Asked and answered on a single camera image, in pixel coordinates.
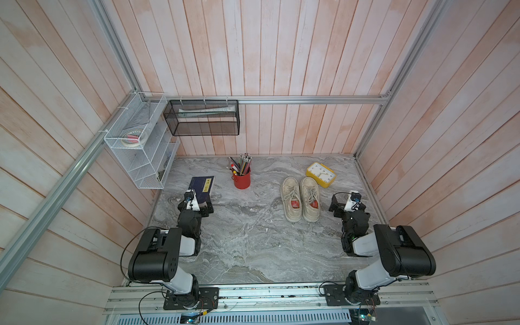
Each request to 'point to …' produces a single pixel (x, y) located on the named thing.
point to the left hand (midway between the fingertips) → (199, 197)
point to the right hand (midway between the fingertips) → (344, 195)
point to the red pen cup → (242, 182)
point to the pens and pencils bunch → (243, 167)
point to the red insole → (295, 204)
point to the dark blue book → (202, 186)
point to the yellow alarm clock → (322, 174)
